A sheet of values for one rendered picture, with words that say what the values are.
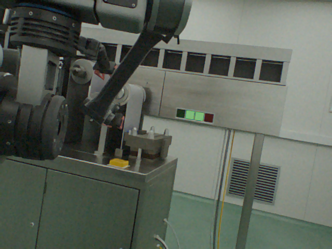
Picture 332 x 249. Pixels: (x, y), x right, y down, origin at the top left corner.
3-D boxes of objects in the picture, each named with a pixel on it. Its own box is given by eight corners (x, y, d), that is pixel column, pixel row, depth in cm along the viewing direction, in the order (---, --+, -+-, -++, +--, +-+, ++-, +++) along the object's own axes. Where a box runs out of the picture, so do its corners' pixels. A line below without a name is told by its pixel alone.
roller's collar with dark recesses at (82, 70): (70, 75, 175) (71, 64, 174) (76, 77, 181) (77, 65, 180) (80, 77, 173) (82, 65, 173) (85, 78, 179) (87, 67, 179)
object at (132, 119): (122, 134, 173) (127, 101, 172) (137, 133, 196) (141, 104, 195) (123, 134, 173) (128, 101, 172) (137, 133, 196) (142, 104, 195)
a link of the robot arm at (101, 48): (99, 51, 141) (106, 43, 144) (86, 48, 144) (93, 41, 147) (103, 63, 147) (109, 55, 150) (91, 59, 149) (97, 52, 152)
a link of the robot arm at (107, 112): (97, 137, 95) (69, 117, 93) (107, 124, 108) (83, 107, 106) (189, 14, 84) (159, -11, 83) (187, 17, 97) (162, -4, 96)
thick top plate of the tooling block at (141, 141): (125, 145, 168) (126, 134, 168) (148, 140, 207) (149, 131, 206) (152, 151, 164) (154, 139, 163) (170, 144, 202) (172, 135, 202)
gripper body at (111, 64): (111, 73, 151) (108, 61, 145) (93, 71, 153) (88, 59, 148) (116, 65, 155) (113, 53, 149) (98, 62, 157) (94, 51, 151)
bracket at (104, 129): (93, 153, 169) (101, 98, 168) (99, 152, 175) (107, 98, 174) (101, 155, 168) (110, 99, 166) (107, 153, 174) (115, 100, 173)
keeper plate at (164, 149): (159, 158, 180) (162, 139, 179) (164, 156, 190) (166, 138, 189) (163, 158, 179) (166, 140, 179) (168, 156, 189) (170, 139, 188)
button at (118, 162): (108, 165, 146) (109, 160, 145) (114, 163, 152) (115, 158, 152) (122, 168, 144) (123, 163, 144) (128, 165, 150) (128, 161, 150)
